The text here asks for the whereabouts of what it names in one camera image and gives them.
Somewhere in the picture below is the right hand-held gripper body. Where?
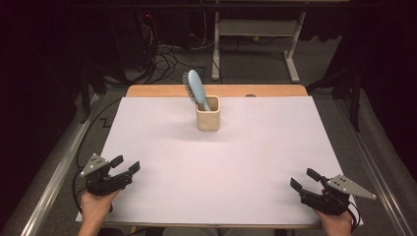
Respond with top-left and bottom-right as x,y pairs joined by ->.
299,174 -> 378,216

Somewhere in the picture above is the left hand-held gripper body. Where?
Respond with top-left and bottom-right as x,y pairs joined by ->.
80,152 -> 134,197

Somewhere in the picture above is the beige square cup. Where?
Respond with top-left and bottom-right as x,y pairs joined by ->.
195,94 -> 221,132

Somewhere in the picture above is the light blue hairbrush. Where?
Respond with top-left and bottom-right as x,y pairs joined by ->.
182,69 -> 211,112

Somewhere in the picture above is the person's left hand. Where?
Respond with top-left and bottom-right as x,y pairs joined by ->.
79,189 -> 122,228

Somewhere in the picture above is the person's right hand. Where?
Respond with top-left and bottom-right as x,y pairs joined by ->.
314,208 -> 355,236

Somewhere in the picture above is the black metal stand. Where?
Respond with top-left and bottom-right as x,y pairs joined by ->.
79,63 -> 108,125
306,65 -> 364,133

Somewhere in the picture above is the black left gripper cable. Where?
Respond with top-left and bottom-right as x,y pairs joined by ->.
71,166 -> 90,214

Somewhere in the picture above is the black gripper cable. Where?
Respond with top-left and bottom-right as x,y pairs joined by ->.
71,166 -> 90,214
343,200 -> 362,232

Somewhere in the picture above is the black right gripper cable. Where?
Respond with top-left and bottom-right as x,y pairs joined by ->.
343,200 -> 362,232

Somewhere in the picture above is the aluminium rail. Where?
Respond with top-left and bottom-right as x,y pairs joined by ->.
333,97 -> 415,236
19,93 -> 100,236

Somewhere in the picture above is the bundle of black cables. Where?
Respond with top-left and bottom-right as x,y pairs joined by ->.
139,12 -> 209,85

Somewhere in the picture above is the white metal desk frame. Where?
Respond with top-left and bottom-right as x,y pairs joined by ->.
210,11 -> 308,84

